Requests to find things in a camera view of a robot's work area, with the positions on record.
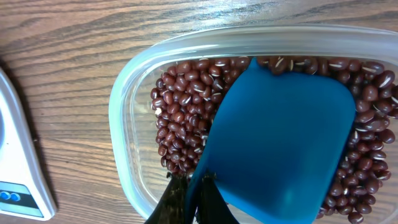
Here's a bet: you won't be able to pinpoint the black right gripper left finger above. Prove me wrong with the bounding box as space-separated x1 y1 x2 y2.
145 172 188 224

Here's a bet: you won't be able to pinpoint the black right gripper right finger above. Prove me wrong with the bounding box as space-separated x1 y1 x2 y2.
197 175 239 224

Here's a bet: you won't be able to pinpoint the blue plastic measuring scoop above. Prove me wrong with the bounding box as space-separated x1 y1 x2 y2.
185 60 356 223

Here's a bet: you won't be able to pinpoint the white digital kitchen scale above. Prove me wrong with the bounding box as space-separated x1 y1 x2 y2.
1 71 57 221

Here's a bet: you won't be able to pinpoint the clear plastic food container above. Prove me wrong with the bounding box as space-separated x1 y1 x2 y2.
109 24 397 218

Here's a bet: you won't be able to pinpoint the red adzuki beans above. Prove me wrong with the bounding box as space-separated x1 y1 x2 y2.
150 55 397 223

